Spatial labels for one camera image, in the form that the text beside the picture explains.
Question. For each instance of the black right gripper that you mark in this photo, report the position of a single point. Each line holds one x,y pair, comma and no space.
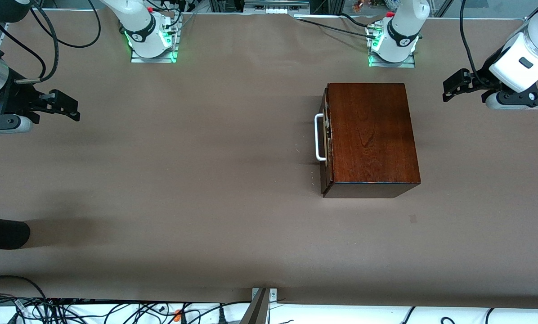
18,97

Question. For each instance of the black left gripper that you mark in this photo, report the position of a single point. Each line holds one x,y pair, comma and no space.
481,82

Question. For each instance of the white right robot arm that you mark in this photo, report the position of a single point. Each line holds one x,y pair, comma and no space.
138,22

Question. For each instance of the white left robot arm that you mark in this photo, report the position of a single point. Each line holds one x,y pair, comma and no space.
404,27

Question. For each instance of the dark brown wooden cabinet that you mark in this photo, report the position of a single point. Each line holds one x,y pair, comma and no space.
372,135

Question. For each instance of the black padded cylinder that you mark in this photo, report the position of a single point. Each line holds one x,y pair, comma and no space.
3,233

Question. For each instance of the white power strip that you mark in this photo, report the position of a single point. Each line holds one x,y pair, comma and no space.
275,6

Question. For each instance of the orange connector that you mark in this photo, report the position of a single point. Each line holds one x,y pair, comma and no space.
177,315

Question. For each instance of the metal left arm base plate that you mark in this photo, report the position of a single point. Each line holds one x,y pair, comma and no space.
391,63

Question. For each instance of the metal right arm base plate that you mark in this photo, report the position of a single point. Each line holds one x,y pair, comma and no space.
154,58

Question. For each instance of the metal table edge bracket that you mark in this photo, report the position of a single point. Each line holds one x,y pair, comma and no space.
259,306

